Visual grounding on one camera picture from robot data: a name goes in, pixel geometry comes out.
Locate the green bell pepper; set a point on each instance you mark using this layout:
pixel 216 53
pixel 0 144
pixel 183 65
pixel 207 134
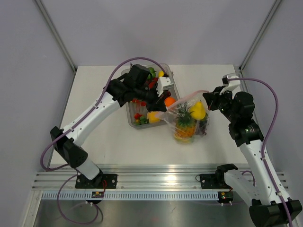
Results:
pixel 151 71

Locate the right aluminium frame post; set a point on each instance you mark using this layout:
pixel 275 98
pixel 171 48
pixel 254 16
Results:
pixel 261 32

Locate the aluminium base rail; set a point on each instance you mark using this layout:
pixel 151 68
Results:
pixel 135 177

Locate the red lobster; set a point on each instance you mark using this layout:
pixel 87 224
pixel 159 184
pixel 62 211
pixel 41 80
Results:
pixel 138 102

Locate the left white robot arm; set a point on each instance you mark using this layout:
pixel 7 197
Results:
pixel 138 83

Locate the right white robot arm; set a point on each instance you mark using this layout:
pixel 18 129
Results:
pixel 269 202

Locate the orange spiky pineapple fruit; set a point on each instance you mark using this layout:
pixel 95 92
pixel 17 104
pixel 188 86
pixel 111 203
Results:
pixel 185 126

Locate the small yellow fruit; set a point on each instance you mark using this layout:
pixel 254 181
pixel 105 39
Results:
pixel 152 117

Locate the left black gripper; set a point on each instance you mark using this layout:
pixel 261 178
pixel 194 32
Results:
pixel 157 104

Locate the aluminium frame post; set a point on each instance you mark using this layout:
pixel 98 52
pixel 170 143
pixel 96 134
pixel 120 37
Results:
pixel 52 28
pixel 261 32

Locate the left aluminium frame post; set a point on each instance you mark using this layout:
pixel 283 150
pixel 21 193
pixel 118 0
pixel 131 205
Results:
pixel 52 28

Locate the clear zip top bag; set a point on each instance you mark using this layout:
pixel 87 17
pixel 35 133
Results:
pixel 171 113

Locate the white slotted cable duct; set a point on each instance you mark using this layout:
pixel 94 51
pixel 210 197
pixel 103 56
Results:
pixel 131 196

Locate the red grape bunch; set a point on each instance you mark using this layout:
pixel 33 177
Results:
pixel 201 127

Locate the clear plastic food bin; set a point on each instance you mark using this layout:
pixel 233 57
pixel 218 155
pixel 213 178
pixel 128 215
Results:
pixel 133 108

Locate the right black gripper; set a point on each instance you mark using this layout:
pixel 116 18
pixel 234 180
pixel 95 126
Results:
pixel 213 98

